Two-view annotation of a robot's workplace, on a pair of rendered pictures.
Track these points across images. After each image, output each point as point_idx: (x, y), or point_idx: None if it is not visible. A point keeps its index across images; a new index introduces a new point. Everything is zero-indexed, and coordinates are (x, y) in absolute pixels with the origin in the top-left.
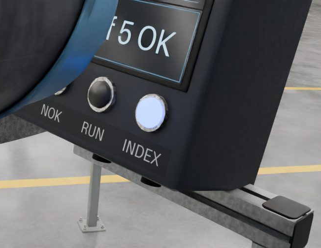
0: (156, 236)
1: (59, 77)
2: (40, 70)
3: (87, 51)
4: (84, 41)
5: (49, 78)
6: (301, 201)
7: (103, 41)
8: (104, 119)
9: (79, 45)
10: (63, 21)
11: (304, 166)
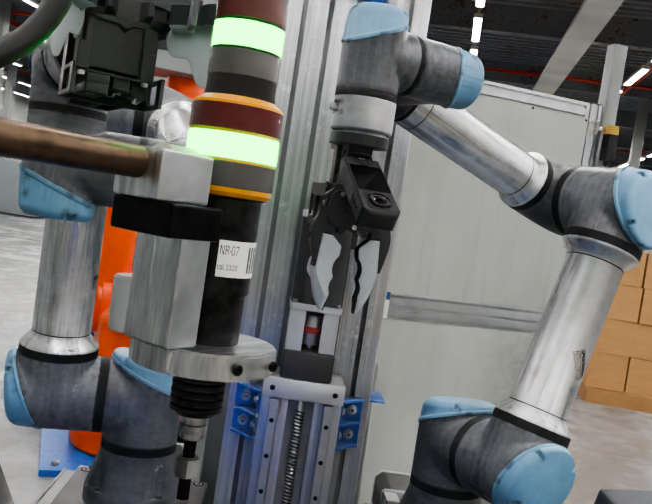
0: None
1: (500, 502)
2: (490, 493)
3: (503, 497)
4: (500, 492)
5: (492, 497)
6: None
7: (509, 498)
8: None
9: (498, 492)
10: (491, 481)
11: None
